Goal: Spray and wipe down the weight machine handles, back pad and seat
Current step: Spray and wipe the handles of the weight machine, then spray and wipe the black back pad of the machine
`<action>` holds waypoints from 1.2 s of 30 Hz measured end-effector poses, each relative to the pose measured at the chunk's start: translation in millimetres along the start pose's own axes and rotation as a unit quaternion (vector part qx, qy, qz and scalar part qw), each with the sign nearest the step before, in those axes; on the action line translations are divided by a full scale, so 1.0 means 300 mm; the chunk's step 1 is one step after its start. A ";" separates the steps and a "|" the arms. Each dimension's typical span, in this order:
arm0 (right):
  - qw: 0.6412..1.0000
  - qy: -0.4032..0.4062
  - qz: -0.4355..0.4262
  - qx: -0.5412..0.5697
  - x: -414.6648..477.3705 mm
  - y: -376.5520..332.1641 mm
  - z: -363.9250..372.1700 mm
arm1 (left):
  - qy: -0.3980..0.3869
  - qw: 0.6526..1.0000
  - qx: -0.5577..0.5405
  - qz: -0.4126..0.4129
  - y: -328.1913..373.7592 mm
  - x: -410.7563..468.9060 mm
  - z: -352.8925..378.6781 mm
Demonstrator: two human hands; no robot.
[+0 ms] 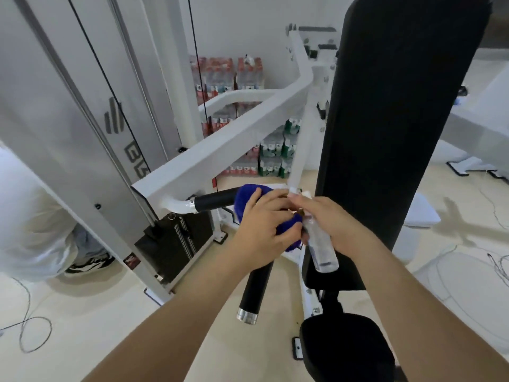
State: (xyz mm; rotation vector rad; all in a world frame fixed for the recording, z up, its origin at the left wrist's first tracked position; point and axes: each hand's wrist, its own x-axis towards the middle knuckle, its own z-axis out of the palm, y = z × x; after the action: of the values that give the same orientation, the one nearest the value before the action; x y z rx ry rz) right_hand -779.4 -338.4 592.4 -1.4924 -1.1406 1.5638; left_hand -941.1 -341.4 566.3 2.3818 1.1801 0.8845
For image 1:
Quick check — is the black padded seat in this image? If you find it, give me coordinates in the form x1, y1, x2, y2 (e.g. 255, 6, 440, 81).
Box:
299, 312, 398, 382

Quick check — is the thin grey floor cable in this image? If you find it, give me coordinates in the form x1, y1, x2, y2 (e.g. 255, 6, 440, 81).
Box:
0, 277, 53, 354

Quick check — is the person's right hand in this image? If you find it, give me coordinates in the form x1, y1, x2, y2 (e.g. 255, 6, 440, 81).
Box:
288, 193, 360, 261

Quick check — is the white cushion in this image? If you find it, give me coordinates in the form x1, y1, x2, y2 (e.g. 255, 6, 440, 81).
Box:
405, 193, 442, 228

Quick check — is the white round floor pad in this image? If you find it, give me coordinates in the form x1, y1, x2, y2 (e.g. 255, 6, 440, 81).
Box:
411, 250, 509, 348

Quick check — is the black foam handle grip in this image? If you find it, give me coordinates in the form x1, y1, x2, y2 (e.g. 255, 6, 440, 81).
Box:
236, 260, 275, 325
190, 188, 244, 214

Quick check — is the thin floor wire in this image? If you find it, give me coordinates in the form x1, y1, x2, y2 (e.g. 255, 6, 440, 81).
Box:
477, 188, 509, 284

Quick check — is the stack of red bottle packs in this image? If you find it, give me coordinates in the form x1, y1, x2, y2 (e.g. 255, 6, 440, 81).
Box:
189, 55, 265, 176

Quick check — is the black machine cable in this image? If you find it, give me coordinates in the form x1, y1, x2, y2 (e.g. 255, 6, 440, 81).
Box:
186, 0, 209, 128

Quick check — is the black padded backrest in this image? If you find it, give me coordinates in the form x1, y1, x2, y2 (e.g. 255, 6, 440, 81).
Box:
301, 0, 494, 292

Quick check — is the person's right forearm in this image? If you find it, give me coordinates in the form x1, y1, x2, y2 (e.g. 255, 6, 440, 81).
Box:
334, 232, 509, 382

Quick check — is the person's left forearm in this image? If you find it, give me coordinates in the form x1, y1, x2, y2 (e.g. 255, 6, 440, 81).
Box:
83, 254, 259, 382

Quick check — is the stack of green bottle packs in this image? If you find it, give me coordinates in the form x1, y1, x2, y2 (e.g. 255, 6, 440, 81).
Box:
258, 116, 304, 179

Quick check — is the person's left hand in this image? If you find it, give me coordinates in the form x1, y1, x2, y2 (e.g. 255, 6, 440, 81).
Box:
235, 189, 308, 272

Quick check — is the white gym machine frame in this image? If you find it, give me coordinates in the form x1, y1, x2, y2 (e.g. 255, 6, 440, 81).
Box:
437, 67, 509, 180

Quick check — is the black weight stack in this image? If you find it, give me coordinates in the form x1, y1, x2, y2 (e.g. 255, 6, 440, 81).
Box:
134, 212, 216, 284

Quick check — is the clear spray bottle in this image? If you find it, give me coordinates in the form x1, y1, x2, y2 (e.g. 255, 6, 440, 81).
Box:
304, 216, 340, 274

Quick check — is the grey weight stack cover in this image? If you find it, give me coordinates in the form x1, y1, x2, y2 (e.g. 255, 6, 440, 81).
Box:
0, 0, 191, 307

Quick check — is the blue cleaning cloth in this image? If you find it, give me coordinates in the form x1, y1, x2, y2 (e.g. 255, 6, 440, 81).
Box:
232, 184, 308, 252

